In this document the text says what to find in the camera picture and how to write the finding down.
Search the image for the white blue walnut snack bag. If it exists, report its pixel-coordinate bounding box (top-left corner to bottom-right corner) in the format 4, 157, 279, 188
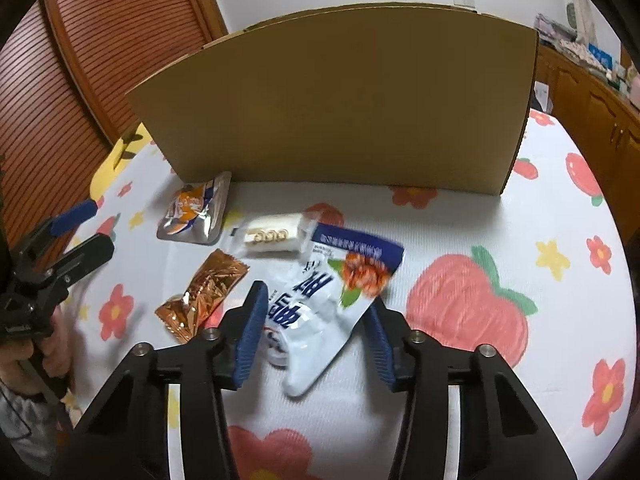
262, 222, 405, 398

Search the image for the silver orange snack pouch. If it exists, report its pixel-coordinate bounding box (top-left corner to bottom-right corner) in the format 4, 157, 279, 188
156, 171, 231, 245

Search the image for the small white fan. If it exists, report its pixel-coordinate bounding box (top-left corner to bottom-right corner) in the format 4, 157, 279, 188
565, 2, 578, 30

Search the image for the brown cardboard box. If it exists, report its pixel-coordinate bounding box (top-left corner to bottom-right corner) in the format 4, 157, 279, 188
127, 2, 538, 195

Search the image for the white roll candy packet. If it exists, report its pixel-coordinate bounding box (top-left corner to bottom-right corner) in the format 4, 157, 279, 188
222, 212, 318, 258

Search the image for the orange foil snack packet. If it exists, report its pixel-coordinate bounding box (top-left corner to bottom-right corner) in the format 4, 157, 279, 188
155, 249, 250, 344

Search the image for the left hand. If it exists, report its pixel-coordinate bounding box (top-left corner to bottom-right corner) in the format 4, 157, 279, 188
0, 306, 74, 396

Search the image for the wooden sideboard cabinet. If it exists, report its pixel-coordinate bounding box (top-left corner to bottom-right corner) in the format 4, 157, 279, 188
536, 46, 639, 238

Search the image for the white floral bed sheet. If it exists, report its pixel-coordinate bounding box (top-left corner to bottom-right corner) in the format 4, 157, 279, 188
64, 112, 637, 479

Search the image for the beige curtain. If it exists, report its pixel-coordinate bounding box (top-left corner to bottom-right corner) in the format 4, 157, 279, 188
572, 0, 598, 46

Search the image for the yellow plush toy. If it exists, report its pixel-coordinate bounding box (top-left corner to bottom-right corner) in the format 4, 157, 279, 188
89, 122, 153, 207

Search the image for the wall switch plate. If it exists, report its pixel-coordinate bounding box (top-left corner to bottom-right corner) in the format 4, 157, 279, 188
452, 0, 476, 11

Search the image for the wooden louvered wardrobe door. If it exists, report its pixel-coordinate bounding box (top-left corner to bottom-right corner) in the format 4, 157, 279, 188
1, 0, 227, 246

